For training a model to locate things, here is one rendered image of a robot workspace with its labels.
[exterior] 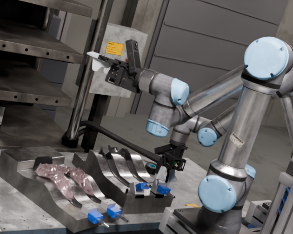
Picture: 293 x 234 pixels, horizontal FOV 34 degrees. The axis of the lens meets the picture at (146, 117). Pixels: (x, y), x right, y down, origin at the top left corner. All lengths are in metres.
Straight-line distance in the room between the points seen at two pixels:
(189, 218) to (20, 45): 1.28
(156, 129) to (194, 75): 5.92
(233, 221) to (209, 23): 5.87
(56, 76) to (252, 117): 3.23
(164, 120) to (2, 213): 0.72
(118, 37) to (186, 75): 4.61
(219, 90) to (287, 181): 0.41
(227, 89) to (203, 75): 5.98
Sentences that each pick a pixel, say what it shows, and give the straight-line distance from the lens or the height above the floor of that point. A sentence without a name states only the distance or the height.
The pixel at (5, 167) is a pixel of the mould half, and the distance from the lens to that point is 2.10.
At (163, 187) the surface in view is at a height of 0.93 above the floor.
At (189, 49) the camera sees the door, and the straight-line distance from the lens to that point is 7.20.
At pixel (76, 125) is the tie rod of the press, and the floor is 0.91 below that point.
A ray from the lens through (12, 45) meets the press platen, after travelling 2.46.
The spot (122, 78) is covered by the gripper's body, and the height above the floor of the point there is 1.42.
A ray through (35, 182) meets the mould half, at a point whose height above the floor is 0.88.
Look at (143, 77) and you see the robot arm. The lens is 1.53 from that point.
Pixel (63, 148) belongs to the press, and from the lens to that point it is 2.65.
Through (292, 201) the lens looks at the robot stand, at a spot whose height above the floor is 1.20.
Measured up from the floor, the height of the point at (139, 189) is 0.92.
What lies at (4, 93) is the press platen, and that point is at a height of 1.03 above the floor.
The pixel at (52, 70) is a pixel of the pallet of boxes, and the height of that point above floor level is 0.80.
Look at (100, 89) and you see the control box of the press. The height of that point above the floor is 1.10.
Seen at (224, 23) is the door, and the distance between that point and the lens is 7.55.
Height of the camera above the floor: 1.71
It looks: 14 degrees down
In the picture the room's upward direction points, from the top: 17 degrees clockwise
